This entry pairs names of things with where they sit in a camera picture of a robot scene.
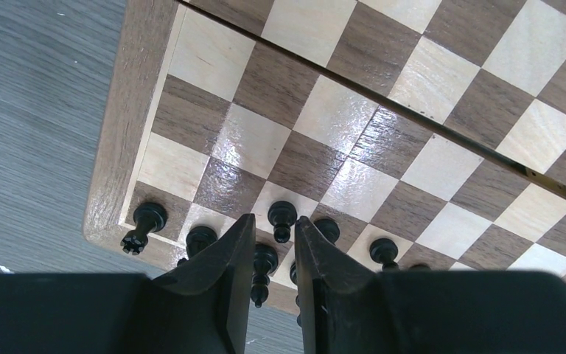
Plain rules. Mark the black pawn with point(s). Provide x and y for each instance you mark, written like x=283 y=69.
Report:
x=419 y=267
x=384 y=251
x=282 y=215
x=328 y=228

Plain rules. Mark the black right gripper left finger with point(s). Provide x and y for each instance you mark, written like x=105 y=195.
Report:
x=201 y=306

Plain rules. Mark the black knight piece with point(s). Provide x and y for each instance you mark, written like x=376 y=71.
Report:
x=198 y=239

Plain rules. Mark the black chess piece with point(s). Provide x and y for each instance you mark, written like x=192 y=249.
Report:
x=148 y=217

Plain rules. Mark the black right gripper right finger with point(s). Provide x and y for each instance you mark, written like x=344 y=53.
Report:
x=335 y=294

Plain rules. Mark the wooden chess board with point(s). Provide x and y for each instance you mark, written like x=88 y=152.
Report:
x=426 y=122

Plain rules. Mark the black bishop piece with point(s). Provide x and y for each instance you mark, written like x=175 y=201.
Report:
x=265 y=263

